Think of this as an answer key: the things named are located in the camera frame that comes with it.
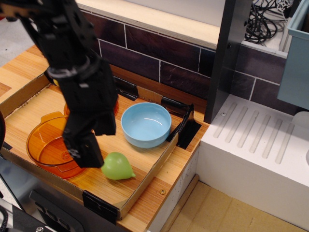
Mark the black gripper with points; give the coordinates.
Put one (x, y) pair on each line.
(88, 89)

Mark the green plastic pear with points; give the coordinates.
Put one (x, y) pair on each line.
(117, 167)

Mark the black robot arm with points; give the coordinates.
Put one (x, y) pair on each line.
(65, 38)

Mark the light blue bowl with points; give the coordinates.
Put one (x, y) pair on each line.
(146, 125)

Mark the orange transparent pot lid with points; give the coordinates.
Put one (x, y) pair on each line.
(66, 110)

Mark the orange transparent pot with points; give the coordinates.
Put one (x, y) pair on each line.
(46, 147)

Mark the black toy stove front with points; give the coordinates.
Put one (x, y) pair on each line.
(49, 205)

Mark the white toy sink drainboard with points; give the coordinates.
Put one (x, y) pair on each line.
(259, 156)

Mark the teal plastic bin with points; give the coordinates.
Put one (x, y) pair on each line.
(294, 87)

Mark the dark grey shelf post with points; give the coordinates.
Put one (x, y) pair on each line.
(232, 32)

